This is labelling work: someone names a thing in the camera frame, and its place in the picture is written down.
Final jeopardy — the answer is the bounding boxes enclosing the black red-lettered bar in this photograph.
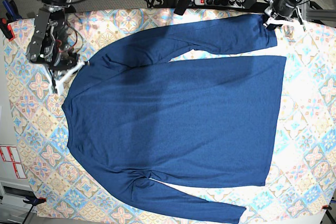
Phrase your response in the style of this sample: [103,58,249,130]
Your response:
[174,0,191,16]

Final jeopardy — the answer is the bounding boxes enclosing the clamp bottom left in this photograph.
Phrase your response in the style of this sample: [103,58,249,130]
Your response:
[23,196,46,206]

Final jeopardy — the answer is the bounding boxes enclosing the clamp bottom right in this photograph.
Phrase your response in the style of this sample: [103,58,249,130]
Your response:
[322,205,332,211]

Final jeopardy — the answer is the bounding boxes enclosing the patterned tile tablecloth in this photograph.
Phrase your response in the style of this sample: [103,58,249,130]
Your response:
[1,8,335,223]

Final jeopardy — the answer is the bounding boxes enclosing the aluminium frame right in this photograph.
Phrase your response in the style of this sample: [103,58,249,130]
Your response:
[302,0,335,28]

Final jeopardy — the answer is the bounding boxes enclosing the white power strip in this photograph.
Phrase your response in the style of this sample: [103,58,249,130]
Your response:
[192,0,245,8]

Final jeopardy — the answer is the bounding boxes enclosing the red-black clamp top left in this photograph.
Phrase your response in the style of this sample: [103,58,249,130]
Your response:
[1,18,15,41]

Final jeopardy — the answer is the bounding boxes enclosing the black power adapter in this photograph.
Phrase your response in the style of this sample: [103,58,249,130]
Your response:
[243,0,257,9]

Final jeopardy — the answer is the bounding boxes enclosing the red-white labels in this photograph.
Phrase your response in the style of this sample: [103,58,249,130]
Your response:
[1,145,27,179]

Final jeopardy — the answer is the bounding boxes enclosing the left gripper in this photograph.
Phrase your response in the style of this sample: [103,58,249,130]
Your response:
[263,0,306,31]

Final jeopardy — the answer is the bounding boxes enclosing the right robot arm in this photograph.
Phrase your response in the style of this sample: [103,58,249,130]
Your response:
[26,0,85,95]

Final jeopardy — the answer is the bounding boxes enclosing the blue clamp top left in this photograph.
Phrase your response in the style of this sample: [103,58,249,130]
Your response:
[3,0,22,22]

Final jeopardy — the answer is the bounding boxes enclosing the blue long-sleeve shirt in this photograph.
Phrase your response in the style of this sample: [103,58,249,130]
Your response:
[62,14,286,223]

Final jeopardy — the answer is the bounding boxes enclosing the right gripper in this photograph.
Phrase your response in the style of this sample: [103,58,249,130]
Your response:
[26,22,90,95]

